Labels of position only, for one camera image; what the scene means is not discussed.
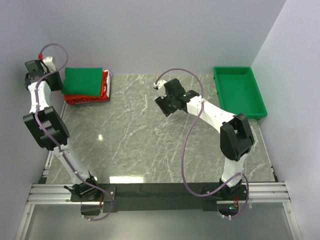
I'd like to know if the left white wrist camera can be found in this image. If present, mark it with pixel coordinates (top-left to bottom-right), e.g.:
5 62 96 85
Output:
38 53 56 73

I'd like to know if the folded orange t shirt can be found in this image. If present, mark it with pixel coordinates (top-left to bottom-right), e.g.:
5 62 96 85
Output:
63 70 110 101

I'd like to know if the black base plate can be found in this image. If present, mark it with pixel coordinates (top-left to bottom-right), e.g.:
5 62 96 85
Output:
69 182 250 214

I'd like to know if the green t shirt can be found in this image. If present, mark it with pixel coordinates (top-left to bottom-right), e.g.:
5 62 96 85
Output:
62 67 103 96

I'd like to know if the folded red white t shirt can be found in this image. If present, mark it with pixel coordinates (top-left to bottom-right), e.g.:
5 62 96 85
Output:
63 70 110 105

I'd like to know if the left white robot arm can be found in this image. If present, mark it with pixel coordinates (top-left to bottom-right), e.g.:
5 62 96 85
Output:
23 56 101 202

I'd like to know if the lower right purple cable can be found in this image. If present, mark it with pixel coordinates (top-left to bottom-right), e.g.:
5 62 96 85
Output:
219 179 254 220

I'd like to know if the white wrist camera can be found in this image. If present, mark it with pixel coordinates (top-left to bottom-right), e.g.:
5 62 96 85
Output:
153 79 167 91
38 53 56 73

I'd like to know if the green plastic bin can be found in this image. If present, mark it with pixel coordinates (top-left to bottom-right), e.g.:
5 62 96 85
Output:
213 66 268 120

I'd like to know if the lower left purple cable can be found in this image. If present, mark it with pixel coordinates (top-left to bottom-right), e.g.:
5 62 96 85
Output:
80 192 119 222

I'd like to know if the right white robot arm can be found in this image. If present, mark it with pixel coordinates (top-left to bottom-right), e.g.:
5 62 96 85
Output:
153 78 255 200

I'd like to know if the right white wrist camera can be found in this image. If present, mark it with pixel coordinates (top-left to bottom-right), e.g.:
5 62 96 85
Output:
153 79 167 91

